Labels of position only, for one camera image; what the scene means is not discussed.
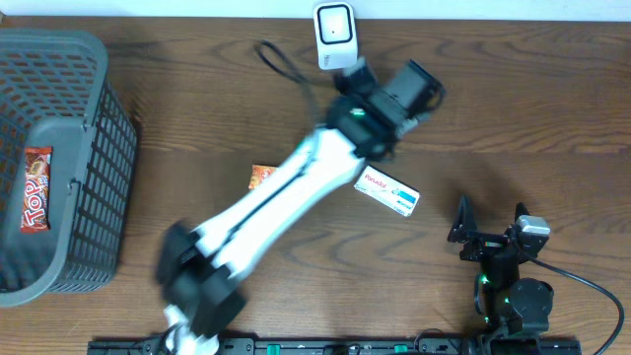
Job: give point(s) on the grey plastic basket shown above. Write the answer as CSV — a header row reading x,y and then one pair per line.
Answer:
x,y
55,93

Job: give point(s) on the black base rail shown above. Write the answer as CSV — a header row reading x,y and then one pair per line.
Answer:
x,y
431,345

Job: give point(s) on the white barcode scanner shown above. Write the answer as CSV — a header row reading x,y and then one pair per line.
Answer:
x,y
335,35

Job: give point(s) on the white Panadol box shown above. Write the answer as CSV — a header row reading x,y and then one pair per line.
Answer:
x,y
388,191

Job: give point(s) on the orange snack packet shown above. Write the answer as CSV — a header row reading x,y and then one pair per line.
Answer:
x,y
259,173

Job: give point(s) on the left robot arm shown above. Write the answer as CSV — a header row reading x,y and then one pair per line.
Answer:
x,y
201,269

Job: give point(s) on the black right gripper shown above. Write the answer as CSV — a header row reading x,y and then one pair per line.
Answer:
x,y
485,243

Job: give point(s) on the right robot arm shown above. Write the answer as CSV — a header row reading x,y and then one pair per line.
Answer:
x,y
515,309

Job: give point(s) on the red Top chocolate bar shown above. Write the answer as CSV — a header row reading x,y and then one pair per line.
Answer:
x,y
34,217

